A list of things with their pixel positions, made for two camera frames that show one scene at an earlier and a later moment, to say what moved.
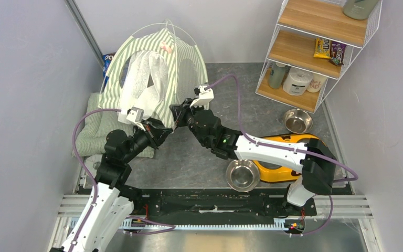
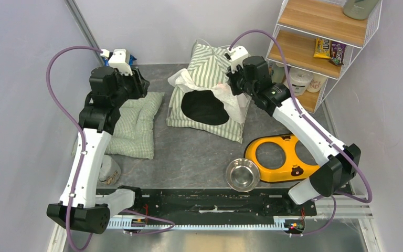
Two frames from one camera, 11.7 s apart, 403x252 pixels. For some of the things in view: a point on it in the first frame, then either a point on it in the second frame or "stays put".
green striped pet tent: [153, 70] -> [200, 98]
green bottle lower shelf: [276, 74] stays put
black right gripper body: [185, 114] -> [239, 84]
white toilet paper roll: [297, 81] stays put
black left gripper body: [150, 135] -> [130, 87]
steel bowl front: [243, 175] stays put
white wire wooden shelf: [315, 40] stays put
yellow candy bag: [322, 48] stays put
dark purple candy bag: [337, 50] stays put
